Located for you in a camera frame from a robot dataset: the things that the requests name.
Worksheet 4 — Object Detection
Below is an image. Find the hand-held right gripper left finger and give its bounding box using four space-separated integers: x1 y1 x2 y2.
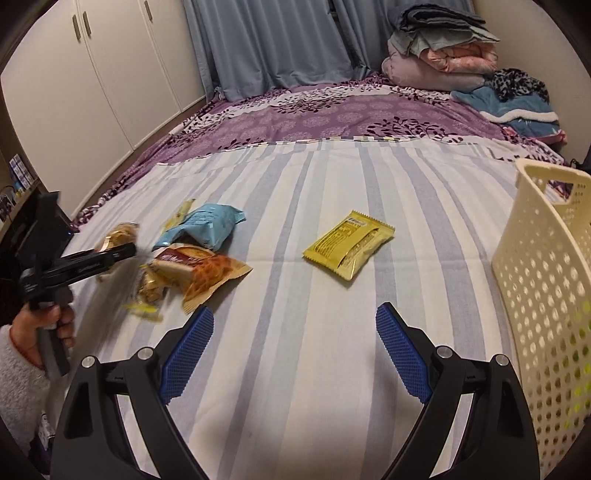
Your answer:
54 305 215 480

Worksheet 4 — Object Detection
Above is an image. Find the light blue snack packet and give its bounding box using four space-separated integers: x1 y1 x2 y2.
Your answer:
152 203 246 252

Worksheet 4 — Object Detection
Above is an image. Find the striped white blue blanket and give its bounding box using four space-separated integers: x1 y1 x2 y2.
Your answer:
28 136 568 480

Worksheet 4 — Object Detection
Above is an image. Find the clear bread packet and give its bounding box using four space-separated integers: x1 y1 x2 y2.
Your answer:
95 223 140 282

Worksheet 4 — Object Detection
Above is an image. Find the purple floral bedsheet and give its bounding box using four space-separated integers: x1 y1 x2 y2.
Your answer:
69 76 568 232

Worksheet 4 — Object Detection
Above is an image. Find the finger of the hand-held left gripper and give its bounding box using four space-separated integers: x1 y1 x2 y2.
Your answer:
61 242 138 285

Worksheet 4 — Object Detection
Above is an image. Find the row of blue white boxes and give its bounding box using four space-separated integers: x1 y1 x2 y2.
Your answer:
9 154 34 191

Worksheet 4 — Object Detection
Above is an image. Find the mauve folded quilt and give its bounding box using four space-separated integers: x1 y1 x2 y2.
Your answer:
381 39 485 93

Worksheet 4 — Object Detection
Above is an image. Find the cream perforated plastic basket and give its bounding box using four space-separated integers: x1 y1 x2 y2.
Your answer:
491 158 591 480

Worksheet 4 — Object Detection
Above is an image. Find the pink floral folded quilt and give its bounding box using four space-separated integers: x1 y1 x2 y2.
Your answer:
427 44 499 75

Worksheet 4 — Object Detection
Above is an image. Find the orange snack packet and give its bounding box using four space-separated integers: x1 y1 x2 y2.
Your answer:
182 254 254 315

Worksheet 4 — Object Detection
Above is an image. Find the white wardrobe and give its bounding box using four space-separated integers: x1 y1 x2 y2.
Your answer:
0 0 208 217

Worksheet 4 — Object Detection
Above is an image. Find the blue-grey curtain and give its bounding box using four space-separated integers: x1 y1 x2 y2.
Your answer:
182 0 393 102

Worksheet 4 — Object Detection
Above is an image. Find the dark side shelf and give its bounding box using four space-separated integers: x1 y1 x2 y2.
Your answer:
0 180 44 250

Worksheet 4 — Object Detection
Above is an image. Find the grey folded blanket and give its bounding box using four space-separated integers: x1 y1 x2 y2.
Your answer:
399 4 502 58

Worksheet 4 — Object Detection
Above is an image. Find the leopard print cloth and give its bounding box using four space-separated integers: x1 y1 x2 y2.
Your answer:
489 68 550 103

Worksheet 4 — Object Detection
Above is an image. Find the narrow yellow snack packet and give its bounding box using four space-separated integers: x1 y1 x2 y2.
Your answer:
161 199 197 232

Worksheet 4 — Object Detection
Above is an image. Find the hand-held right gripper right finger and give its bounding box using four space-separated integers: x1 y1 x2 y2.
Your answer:
375 302 541 480

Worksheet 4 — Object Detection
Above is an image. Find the clear yellow-trim snack packet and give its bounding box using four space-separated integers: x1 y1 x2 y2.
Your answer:
124 268 185 321

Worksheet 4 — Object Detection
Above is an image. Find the brown label snack packet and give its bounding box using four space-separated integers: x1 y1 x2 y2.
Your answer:
151 246 215 280

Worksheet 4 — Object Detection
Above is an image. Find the pink cloth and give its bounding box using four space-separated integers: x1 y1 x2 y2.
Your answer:
501 124 568 146

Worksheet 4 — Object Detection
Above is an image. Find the person's left hand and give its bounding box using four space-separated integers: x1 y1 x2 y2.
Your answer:
10 305 77 370

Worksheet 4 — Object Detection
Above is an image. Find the yellow biscuit packet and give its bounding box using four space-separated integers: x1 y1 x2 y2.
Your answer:
302 210 396 280

